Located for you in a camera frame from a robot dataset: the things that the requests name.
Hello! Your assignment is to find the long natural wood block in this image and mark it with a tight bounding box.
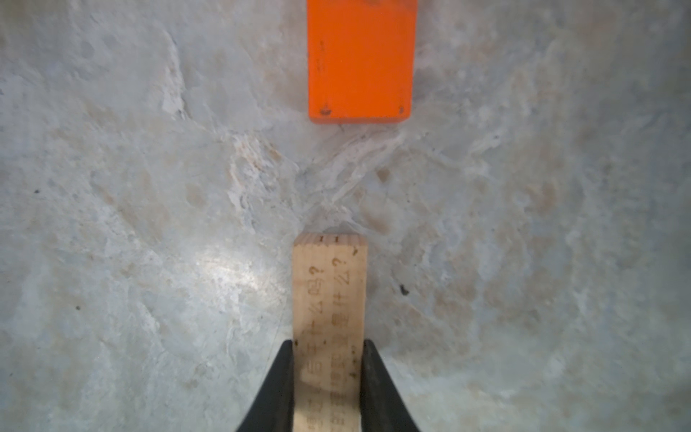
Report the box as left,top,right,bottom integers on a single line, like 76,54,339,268
293,233,368,432

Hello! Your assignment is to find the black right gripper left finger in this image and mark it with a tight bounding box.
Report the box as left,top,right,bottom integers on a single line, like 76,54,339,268
236,340,294,432

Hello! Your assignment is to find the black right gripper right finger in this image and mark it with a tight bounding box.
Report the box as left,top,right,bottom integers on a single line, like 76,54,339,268
360,339,420,432

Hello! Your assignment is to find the orange rectangular block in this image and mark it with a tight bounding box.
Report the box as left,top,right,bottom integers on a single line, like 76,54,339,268
306,0,417,123

